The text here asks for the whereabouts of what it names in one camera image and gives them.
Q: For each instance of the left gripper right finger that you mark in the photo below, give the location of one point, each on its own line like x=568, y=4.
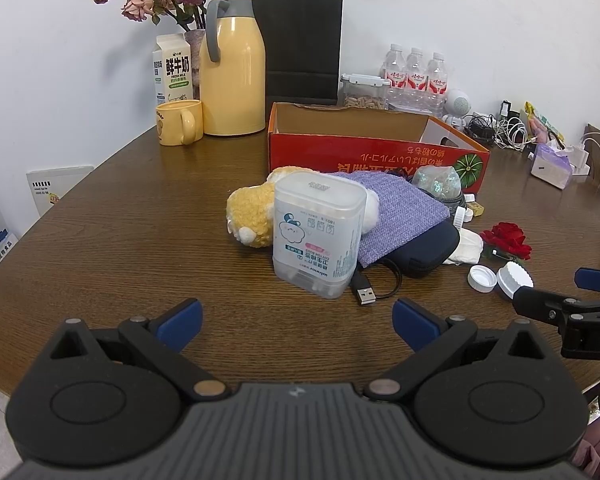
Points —
x=435, y=342

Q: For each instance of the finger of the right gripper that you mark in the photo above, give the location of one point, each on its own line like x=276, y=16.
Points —
x=587, y=278
x=564, y=312

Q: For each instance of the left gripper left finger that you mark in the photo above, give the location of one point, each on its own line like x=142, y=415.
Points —
x=157, y=344

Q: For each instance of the white jar lid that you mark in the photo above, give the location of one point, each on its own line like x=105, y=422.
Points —
x=512, y=277

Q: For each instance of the white bottle cap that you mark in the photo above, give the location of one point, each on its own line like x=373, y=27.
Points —
x=481, y=278

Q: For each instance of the dark blue zip case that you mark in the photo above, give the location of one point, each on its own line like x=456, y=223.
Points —
x=424, y=253

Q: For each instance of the red fabric rose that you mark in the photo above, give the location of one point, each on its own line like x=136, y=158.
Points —
x=506, y=241

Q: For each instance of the purple knit pouch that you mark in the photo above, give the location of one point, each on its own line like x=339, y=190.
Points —
x=404, y=213

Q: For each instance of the iridescent plastic ball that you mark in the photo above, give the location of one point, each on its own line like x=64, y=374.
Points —
x=442, y=182

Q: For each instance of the yellow white plush toy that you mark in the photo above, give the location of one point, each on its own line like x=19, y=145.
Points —
x=250, y=210

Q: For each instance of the white cotton swab box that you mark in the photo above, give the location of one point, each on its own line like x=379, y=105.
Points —
x=317, y=228

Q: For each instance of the purple tissue pack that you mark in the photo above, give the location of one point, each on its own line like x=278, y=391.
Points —
x=550, y=167

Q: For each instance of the small yellow eraser box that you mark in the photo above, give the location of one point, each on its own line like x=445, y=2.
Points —
x=475, y=209

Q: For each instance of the snack packet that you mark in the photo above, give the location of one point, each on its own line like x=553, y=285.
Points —
x=541, y=129

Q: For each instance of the yellow mug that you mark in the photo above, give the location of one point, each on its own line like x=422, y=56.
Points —
x=179, y=122

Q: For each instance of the red cardboard box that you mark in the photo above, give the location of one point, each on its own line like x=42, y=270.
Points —
x=347, y=139

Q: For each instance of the white robot toy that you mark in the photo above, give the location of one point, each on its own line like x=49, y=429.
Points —
x=456, y=108

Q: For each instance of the right water bottle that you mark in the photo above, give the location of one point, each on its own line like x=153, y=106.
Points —
x=436, y=84

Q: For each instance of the water bottle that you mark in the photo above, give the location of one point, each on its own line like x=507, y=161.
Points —
x=416, y=79
x=394, y=68
x=436, y=84

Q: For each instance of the middle water bottle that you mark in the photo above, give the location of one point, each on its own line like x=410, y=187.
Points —
x=416, y=79

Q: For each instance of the clear food storage container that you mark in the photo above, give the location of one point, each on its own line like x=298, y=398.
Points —
x=363, y=91

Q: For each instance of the left water bottle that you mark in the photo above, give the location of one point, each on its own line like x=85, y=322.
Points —
x=394, y=68

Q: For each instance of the white milk carton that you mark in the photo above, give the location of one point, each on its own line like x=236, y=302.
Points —
x=172, y=70

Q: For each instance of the yellow thermos jug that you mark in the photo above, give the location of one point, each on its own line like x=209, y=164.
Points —
x=232, y=70

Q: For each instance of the black paper bag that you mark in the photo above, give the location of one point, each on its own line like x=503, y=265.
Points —
x=302, y=40

